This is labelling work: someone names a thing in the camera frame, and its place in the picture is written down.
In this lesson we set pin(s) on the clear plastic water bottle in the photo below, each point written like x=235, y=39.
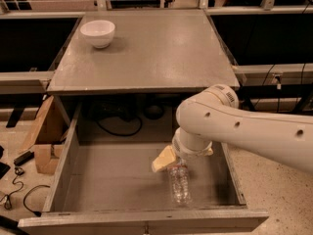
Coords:
x=178, y=175

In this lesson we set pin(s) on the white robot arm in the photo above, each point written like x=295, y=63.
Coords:
x=214, y=116

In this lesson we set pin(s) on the grey open top drawer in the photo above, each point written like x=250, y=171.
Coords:
x=104, y=185

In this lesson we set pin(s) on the grey wooden cabinet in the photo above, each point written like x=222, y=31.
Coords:
x=157, y=51

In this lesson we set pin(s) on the brown cardboard box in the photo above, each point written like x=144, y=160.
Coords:
x=45, y=137

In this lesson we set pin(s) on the white ceramic bowl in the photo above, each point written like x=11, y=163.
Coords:
x=98, y=33

